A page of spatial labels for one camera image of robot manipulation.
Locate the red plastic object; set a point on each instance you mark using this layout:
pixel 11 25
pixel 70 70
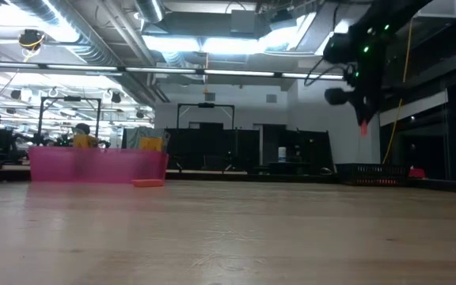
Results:
pixel 416 173

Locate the grey wall speaker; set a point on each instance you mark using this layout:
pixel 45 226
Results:
pixel 210 96
pixel 271 98

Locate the black aluminium rig frame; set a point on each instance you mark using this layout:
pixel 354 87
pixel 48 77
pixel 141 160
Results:
pixel 315 179

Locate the black partition panel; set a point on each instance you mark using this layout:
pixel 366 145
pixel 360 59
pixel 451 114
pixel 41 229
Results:
pixel 212 146

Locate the grey ceiling vent box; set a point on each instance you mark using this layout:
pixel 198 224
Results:
pixel 243 21

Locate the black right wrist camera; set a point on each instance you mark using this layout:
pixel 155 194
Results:
pixel 335 96

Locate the translucent pink plastic bin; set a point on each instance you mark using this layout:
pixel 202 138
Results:
pixel 101 166

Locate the person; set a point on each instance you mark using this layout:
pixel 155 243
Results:
pixel 82 128

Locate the black plastic mesh basket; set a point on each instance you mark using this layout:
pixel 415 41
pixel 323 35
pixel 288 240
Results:
pixel 370 171

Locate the black background gantry frame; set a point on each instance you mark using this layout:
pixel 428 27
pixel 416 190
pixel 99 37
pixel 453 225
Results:
pixel 206 105
pixel 69 99

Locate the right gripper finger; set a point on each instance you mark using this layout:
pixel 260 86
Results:
pixel 365 112

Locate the black ceiling spotlight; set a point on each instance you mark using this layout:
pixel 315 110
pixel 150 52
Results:
pixel 116 97

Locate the round metal ceiling duct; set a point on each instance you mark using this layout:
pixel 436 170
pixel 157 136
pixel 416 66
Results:
pixel 149 10

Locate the white canister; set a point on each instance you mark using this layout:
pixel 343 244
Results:
pixel 282 154

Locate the long linear ceiling light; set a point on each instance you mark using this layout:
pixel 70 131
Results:
pixel 236 73

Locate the grey fabric cover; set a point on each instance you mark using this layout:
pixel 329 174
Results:
pixel 133 134

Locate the black cabinet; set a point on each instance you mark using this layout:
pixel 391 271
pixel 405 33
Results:
pixel 311 150

